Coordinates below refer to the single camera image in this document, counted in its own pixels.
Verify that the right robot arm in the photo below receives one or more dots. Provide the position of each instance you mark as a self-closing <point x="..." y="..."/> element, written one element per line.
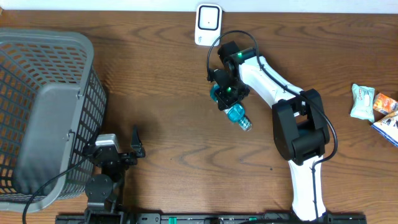
<point x="300" y="132"/>

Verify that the teal mouthwash bottle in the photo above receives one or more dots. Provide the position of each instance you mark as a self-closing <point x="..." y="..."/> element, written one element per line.
<point x="236" y="114"/>

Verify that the grey plastic shopping basket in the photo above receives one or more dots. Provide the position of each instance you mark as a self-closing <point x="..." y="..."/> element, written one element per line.
<point x="52" y="102"/>

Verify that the mint green wipes pack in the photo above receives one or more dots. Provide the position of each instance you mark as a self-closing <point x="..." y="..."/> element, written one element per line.
<point x="363" y="98"/>

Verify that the white barcode scanner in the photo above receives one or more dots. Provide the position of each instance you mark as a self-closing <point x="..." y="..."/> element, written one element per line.
<point x="208" y="24"/>

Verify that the small orange snack pack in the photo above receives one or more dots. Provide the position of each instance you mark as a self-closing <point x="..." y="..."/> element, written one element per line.
<point x="384" y="104"/>

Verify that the large yellow white snack bag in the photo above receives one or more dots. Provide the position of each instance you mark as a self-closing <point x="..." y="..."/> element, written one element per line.
<point x="387" y="127"/>

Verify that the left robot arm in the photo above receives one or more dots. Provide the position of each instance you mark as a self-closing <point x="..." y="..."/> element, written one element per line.
<point x="105" y="190"/>

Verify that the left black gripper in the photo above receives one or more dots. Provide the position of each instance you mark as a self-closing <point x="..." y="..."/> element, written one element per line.
<point x="136" y="147"/>

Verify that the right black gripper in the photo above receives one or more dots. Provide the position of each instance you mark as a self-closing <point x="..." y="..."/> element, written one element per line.
<point x="244" y="92"/>

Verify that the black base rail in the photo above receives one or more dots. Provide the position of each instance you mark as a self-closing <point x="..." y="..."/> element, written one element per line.
<point x="156" y="218"/>

